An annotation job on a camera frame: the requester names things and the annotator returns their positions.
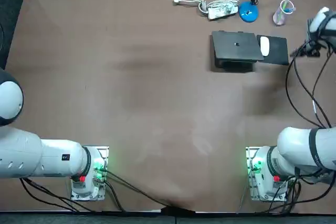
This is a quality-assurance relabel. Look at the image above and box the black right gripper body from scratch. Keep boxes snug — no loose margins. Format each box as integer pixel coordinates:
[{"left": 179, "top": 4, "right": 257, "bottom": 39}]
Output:
[{"left": 301, "top": 33, "right": 323, "bottom": 58}]

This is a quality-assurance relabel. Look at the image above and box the grey laptop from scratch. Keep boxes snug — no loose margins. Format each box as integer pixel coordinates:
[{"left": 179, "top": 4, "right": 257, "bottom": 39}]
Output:
[{"left": 211, "top": 30, "right": 265, "bottom": 62}]

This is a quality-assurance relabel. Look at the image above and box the black mouse pad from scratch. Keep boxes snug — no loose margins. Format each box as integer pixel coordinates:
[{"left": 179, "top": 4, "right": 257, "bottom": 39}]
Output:
[{"left": 256, "top": 34, "right": 289, "bottom": 66}]

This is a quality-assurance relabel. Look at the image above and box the white computer mouse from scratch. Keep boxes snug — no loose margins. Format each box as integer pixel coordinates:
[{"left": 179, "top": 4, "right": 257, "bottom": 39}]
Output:
[{"left": 259, "top": 36, "right": 271, "bottom": 57}]

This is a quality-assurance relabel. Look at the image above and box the black laptop stand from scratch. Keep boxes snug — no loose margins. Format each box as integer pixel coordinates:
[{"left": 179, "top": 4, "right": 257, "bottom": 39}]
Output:
[{"left": 213, "top": 50, "right": 257, "bottom": 73}]

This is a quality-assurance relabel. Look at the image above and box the green and blue pen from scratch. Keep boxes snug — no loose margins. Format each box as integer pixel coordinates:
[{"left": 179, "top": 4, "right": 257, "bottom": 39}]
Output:
[{"left": 278, "top": 3, "right": 295, "bottom": 22}]

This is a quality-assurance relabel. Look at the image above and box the pink mesh pen cup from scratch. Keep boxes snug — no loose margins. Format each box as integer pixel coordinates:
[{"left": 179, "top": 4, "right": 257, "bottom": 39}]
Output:
[{"left": 272, "top": 0, "right": 296, "bottom": 27}]

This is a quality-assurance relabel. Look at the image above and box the white power strip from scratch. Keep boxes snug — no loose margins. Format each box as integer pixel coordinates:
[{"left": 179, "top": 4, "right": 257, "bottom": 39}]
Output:
[{"left": 207, "top": 0, "right": 240, "bottom": 20}]

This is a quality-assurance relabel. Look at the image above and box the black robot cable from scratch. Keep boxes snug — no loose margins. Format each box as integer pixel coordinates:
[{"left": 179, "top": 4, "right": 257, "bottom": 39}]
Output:
[
  {"left": 285, "top": 48, "right": 327, "bottom": 128},
  {"left": 311, "top": 48, "right": 333, "bottom": 127}
]

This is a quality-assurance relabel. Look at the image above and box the black base cable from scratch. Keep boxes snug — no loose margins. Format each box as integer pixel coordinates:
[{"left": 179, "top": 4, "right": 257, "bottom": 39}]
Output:
[
  {"left": 103, "top": 170, "right": 171, "bottom": 209},
  {"left": 19, "top": 178, "right": 80, "bottom": 213}
]

